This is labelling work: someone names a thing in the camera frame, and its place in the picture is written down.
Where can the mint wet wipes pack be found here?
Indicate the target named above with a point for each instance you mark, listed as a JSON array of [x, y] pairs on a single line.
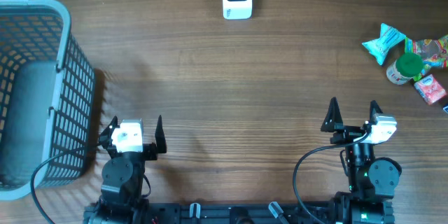
[[388, 38]]

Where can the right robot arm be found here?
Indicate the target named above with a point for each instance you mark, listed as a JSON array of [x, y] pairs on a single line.
[[372, 180]]

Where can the green lid plastic jar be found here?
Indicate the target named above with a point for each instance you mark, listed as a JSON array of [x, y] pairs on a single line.
[[404, 68]]

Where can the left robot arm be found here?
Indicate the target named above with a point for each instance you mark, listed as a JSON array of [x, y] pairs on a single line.
[[121, 200]]

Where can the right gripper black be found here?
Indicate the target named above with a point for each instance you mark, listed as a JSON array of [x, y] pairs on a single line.
[[346, 133]]

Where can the green Haribo candy bag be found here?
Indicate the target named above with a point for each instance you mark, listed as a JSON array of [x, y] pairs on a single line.
[[433, 53]]

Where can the grey plastic mesh basket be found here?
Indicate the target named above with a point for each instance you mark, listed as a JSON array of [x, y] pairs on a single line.
[[47, 91]]

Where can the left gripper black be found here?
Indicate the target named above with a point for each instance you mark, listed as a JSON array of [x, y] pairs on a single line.
[[151, 150]]

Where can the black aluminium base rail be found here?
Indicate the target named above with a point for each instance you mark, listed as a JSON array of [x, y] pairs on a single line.
[[327, 212]]

